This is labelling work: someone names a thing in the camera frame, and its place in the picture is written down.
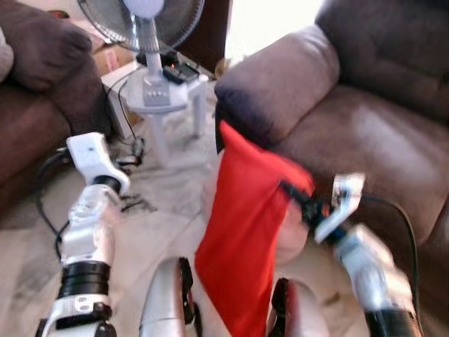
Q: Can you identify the dark wooden door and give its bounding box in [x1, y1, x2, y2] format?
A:
[179, 0, 232, 74]

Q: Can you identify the silver left robot leg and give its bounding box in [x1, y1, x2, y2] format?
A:
[139, 256, 201, 337]

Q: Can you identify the silver right robot leg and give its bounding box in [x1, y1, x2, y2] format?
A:
[267, 277, 330, 337]

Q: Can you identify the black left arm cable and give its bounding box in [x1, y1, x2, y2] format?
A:
[35, 151, 74, 243]

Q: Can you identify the white plastic table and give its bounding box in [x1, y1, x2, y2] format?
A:
[102, 60, 210, 168]

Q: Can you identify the red pillow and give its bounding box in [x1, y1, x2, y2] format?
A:
[194, 121, 315, 337]

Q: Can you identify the black fan power cable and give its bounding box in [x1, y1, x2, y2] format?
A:
[112, 70, 149, 173]

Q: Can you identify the brown cardboard box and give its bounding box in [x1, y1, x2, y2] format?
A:
[91, 44, 138, 74]

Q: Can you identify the silver robot leg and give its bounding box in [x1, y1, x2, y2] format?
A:
[139, 256, 201, 337]
[267, 277, 330, 337]

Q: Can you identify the white table fan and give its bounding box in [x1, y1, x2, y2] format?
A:
[77, 0, 206, 107]

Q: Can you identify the brown suede two-seat sofa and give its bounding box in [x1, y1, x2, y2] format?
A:
[214, 0, 449, 337]

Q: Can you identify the black handheld device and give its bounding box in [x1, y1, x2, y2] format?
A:
[160, 60, 199, 85]

